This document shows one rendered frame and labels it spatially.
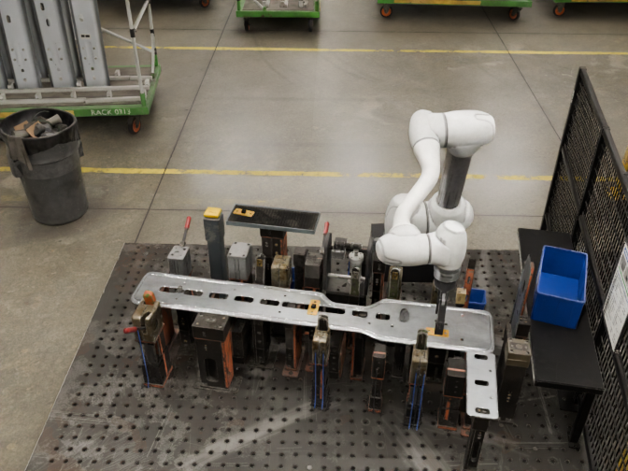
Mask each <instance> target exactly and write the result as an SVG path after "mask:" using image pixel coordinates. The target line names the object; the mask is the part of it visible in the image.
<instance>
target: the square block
mask: <svg viewBox="0 0 628 471"><path fill-rule="evenodd" d="M504 351H505V354H504V358H503V362H502V365H501V370H500V374H499V378H498V381H497V396H498V414H499V417H498V419H491V420H492V422H497V423H503V424H510V425H513V423H514V420H513V419H514V415H515V411H516V408H517V404H518V401H519V398H520V394H521V388H522V384H523V381H524V377H525V374H526V370H527V368H528V367H529V363H530V362H531V348H530V341H529V340H523V339H516V338H508V339H507V342H506V345H505V349H504Z"/></svg>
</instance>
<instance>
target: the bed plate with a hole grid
mask: <svg viewBox="0 0 628 471"><path fill-rule="evenodd" d="M174 246H179V244H156V243H143V244H142V243H124V244H123V247H122V249H121V253H120V255H119V259H118V261H117V262H116V263H115V265H114V267H113V270H112V272H111V274H110V278H109V279H108V281H107V285H106V287H105V289H104V293H103V294H102V295H101V297H100V300H99V302H98V304H97V307H96V309H95V311H94V313H93V316H92V318H91V321H90V324H89V325H88V327H87V330H86V332H85V334H84V337H83V338H82V340H81V342H80V345H79V347H78V351H77V353H76V355H75V357H74V360H73V362H72V364H71V366H70V368H69V370H68V372H67V375H66V377H65V379H64V383H63V385H62V387H61V390H60V391H59V393H58V396H57V398H56V400H55V402H54V405H53V407H52V409H51V412H50V414H49V416H48V419H47V421H46V423H45V426H44V428H43V431H42V433H41V435H40V437H39V439H38V441H37V443H36V446H35V449H34V451H33V453H32V456H31V458H30V460H29V462H28V465H27V466H26V468H25V471H460V453H462V452H465V450H466V445H467V441H468V437H464V436H461V412H465V409H466V395H463V399H461V400H460V411H459V413H460V416H459V420H458V421H457V432H455V431H452V432H450V431H448V432H447V431H444V430H443V429H439V428H437V420H436V411H435V409H437V411H438V408H439V407H440V401H441V395H442V392H443V386H444V377H445V371H446V368H447V364H448V362H446V357H445V362H444V367H443V373H442V384H435V383H429V382H425V387H423V392H422V399H421V408H422V410H423V411H424V413H422V414H423V417H421V421H420V423H421V424H420V428H419V429H418V430H417V431H416V428H415V429H413V430H412V428H409V430H408V429H405V430H404V429H400V428H399V427H400V426H399V425H398V424H400V423H402V422H403V420H404V412H403V411H404V409H403V407H404V406H405V405H406V402H407V387H406V377H407V364H408V361H409V353H410V345H407V346H406V354H405V362H404V370H405V371H404V379H403V380H401V379H395V378H391V373H392V368H393V356H394V347H392V349H391V348H389V347H387V349H386V364H385V373H384V379H383V380H382V387H383V390H382V397H383V399H382V407H381V412H384V413H386V414H384V415H382V416H381V417H380V414H378V413H377V412H375V413H374V414H373V413H372V412H370V411H368V408H367V404H366V401H367V400H366V398H367V397H368V396H367V395H370V392H371V386H372V379H371V370H372V358H373V351H374V350H375V344H378V343H379V341H378V340H376V339H370V338H368V336H366V337H365V351H364V357H365V363H364V373H363V379H362V380H354V379H350V370H351V352H352V350H349V349H347V344H348V342H346V353H345V360H344V364H343V369H342V374H341V378H339V379H335V378H329V388H330V394H331V395H329V396H330V397H331V398H330V399H329V400H331V401H332V402H330V403H329V404H331V405H330V406H329V408H330V409H329V410H327V409H325V412H324V411H322V410H319V409H317V408H314V407H312V406H310V404H311V402H309V401H310V400H311V399H310V398H309V397H310V396H311V395H310V394H311V393H312V392H311V391H310V390H312V388H311V387H312V382H313V372H307V371H305V368H306V364H307V358H308V355H309V335H304V331H305V329H304V328H302V337H301V338H302V346H305V347H306V349H305V352H304V356H303V360H302V363H301V366H300V370H299V374H298V377H297V378H292V377H285V376H283V375H282V371H283V368H284V365H285V362H286V344H285V342H282V341H283V340H284V339H282V340H280V341H278V339H277V340H276V339H275V338H274V337H272V336H271V344H270V345H278V346H279V350H278V355H277V358H276V360H275V363H274V367H273V369H272V370H270V369H263V368H257V367H250V366H247V361H248V359H249V356H250V352H251V349H252V346H253V335H249V338H250V351H249V354H248V356H247V359H246V362H245V363H244V364H237V363H233V368H234V375H239V376H242V377H243V378H242V381H241V384H240V387H239V390H238V392H237V393H236V394H230V393H225V392H213V391H206V390H200V389H195V388H194V387H193V384H194V382H195V379H196V377H197V375H198V372H199V365H198V359H197V352H196V347H195V350H194V352H193V355H192V356H187V355H179V354H177V352H178V349H179V347H180V345H181V339H180V332H178V335H177V337H176V339H175V341H174V343H173V345H172V347H171V349H170V351H169V358H170V363H171V365H173V367H175V370H174V371H173V372H174V375H173V377H172V378H171V379H168V380H167V381H166V383H165V385H164V390H162V389H160V388H156V387H154V388H152V387H149V388H147V387H148V386H145V387H143V389H141V388H142V387H141V385H142V383H143V382H144V381H145V380H144V376H143V371H142V366H141V365H142V360H143V358H142V353H141V349H140V345H139V344H138V342H137V341H135V339H136V336H135V332H133V333H128V334H125V333H124V332H123V329H124V328H128V327H133V323H132V316H133V314H134V312H135V311H136V308H137V307H138V305H137V304H134V303H133V302H132V301H131V296H132V294H133V293H134V291H135V290H136V287H137V286H138V284H139V283H140V281H141V279H143V277H144V276H145V275H146V274H147V273H149V272H160V273H167V274H170V270H169V263H168V258H167V257H168V255H169V253H170V252H171V250H172V249H173V248H174ZM185 247H189V248H190V254H191V261H192V269H193V271H192V273H191V275H192V277H199V278H211V274H210V265H209V257H208V248H207V245H200V244H185ZM469 258H471V259H477V261H476V267H475V274H474V278H473V284H472V289H481V290H485V291H486V305H485V307H484V310H486V311H488V312H490V313H491V314H492V318H493V332H494V351H493V354H494V355H495V361H496V370H497V366H498V362H499V358H500V354H501V350H502V346H503V342H504V332H505V328H506V324H507V323H510V319H511V315H512V311H513V307H514V304H515V299H516V295H517V287H518V285H519V283H520V279H521V261H520V253H519V251H518V250H466V253H465V256H464V260H463V262H462V267H461V271H460V276H459V278H458V279H457V281H456V286H455V288H454V289H452V290H450V291H449V292H450V296H449V300H448V303H447V306H451V307H455V298H456V293H457V288H462V287H463V286H464V280H465V274H466V268H467V266H468V260H469ZM432 287H433V283H431V282H402V283H401V289H402V291H401V299H400V300H405V301H412V302H420V303H427V304H430V301H431V294H432ZM557 390H559V389H552V388H545V387H538V386H535V385H534V380H533V370H532V362H530V363H529V367H528V368H527V370H526V374H525V377H524V381H523V384H522V388H521V394H520V398H519V401H518V404H517V408H516V411H515V415H514V419H513V420H514V423H513V425H510V424H503V423H497V422H492V420H491V419H490V422H489V426H488V430H487V432H485V436H484V439H483V443H482V447H481V452H480V455H479V459H478V463H479V471H590V469H589V464H588V458H587V452H586V448H585V442H584V436H583V432H582V433H581V436H580V439H579V444H580V450H578V449H571V448H569V447H568V441H567V435H566V432H571V429H572V427H573V424H574V421H575V418H576V416H577V412H570V411H563V410H560V409H559V402H558V395H557Z"/></svg>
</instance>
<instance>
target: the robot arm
mask: <svg viewBox="0 0 628 471"><path fill-rule="evenodd" d="M408 134H409V141H410V145H411V147H412V149H413V152H414V154H415V156H416V158H417V160H418V162H419V164H420V166H421V176H420V178H419V180H418V181H417V182H416V184H415V185H414V186H413V188H412V189H411V190H410V192H409V193H400V194H397V195H396V196H395V197H393V198H392V199H391V201H390V203H389V205H388V206H387V209H386V213H385V223H384V227H385V232H384V233H383V236H382V237H377V238H374V244H376V253H377V256H378V258H379V259H380V260H381V261H382V262H383V263H385V264H389V265H395V266H416V265H422V264H433V265H434V277H435V280H434V284H435V286H436V287H437V288H438V298H437V301H436V309H435V314H437V319H436V320H435V335H443V330H444V324H445V315H446V308H447V303H448V300H449V296H450V292H449V291H450V290H452V289H454V288H455V286H456V281H457V279H458V278H459V276H460V271H461V267H462V262H463V260H464V256H465V253H466V244H467V236H466V231H465V229H466V228H467V227H469V226H470V224H471V223H472V221H473V219H474V211H473V208H472V206H471V205H470V203H469V202H468V201H466V200H465V199H464V198H463V197H462V193H463V189H464V183H465V179H466V175H467V173H468V169H469V165H470V162H471V158H472V155H473V154H474V153H476V151H477V150H478V149H479V148H481V146H482V145H486V144H488V143H489V142H491V141H492V139H493V138H494V136H495V123H494V119H493V117H492V116H491V115H490V114H488V113H486V112H482V111H478V110H457V111H451V112H446V113H432V112H431V111H428V110H424V109H422V110H418V111H416V112H415V113H414V114H413V115H412V117H411V119H410V123H409V129H408ZM441 148H447V154H446V159H445V163H444V168H443V172H442V177H441V181H440V186H439V191H438V192H437V193H435V194H434V195H433V197H432V198H431V199H430V200H429V201H426V202H422V201H423V200H424V199H425V197H426V196H427V195H428V194H429V193H430V191H431V190H432V189H433V188H434V187H435V185H436V183H437V180H438V178H439V173H440V149H441Z"/></svg>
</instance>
